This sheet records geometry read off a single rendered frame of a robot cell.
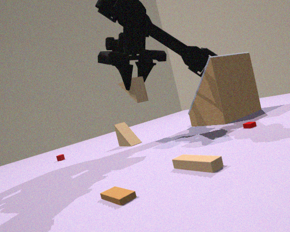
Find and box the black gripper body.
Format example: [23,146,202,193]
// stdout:
[98,29,166,65]

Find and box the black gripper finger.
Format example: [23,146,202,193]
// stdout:
[113,64,133,90]
[135,61,156,82]

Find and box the small red block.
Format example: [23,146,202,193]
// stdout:
[56,154,65,161]
[243,122,256,129]

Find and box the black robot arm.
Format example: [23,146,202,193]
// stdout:
[96,0,218,77]

